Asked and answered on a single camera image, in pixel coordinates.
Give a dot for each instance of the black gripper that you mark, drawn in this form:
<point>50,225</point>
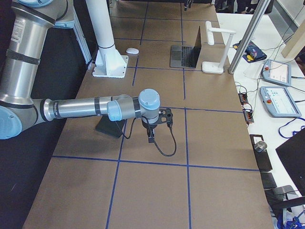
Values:
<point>148,127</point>

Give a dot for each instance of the dark grey laptop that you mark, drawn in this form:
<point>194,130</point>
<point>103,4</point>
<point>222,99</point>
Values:
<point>186,56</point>

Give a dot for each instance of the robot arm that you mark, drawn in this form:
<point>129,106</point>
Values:
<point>187,4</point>
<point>31,93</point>

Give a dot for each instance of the dark grey mouse pad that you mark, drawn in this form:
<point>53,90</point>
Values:
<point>108,127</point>

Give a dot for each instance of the white computer mouse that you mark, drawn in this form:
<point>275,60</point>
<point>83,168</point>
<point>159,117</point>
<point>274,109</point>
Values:
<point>132,51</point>

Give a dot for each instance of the silver metal cylinder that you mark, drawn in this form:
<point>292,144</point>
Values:
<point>260,146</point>

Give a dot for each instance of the space themed blue booklet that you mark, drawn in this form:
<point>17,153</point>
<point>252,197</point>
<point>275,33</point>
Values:
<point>253,53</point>

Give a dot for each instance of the near teach pendant tablet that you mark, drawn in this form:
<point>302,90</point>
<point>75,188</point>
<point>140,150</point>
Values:
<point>278,102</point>

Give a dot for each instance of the teach pendant tablet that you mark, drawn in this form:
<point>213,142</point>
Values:
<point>277,72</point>
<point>278,102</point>

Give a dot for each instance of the far teach pendant tablet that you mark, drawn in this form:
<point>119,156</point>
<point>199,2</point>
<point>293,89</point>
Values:
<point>277,72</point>

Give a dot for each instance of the white pedestal column mount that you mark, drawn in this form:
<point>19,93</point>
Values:
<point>109,62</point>

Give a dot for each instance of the aluminium frame post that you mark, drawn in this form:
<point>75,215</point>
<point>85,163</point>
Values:
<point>256,17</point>

